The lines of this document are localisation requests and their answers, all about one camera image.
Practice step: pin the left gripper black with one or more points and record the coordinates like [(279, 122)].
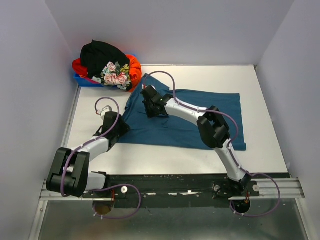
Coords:
[(124, 127)]

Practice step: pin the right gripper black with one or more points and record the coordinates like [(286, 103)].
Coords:
[(149, 115)]

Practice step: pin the teal blue t shirt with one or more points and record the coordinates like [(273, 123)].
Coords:
[(173, 131)]

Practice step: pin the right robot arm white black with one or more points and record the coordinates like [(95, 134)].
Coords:
[(212, 126)]

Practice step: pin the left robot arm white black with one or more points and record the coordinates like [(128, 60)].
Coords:
[(69, 173)]

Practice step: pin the orange t shirt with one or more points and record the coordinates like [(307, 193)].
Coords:
[(125, 78)]

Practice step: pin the blue plastic bin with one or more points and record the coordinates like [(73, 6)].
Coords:
[(80, 73)]

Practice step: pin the black floral t shirt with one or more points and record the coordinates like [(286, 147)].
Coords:
[(106, 65)]

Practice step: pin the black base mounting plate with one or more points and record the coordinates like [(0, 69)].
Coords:
[(171, 190)]

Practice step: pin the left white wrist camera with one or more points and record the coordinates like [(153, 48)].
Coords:
[(102, 112)]

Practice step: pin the aluminium extrusion rail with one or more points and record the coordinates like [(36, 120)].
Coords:
[(269, 188)]

